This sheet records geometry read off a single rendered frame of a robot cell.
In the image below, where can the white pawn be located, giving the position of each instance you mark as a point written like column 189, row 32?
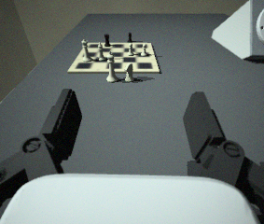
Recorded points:
column 130, row 53
column 144, row 50

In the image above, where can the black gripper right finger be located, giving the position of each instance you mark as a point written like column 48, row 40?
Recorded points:
column 220, row 158

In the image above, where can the white chess king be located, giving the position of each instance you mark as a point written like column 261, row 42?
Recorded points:
column 112, row 77

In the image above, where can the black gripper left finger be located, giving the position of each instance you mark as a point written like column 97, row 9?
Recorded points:
column 43, row 154

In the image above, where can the chessboard with chess pieces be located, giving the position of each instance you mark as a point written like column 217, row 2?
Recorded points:
column 141, row 64

